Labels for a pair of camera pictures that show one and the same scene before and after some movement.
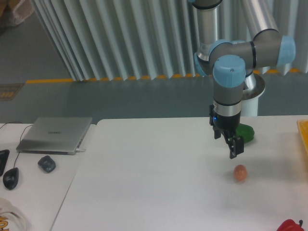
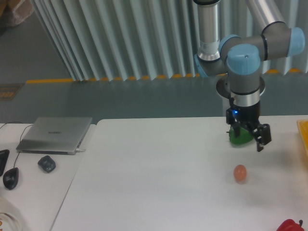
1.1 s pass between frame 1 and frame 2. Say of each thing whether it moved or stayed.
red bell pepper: stayed
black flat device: stayed
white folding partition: stayed
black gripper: moved
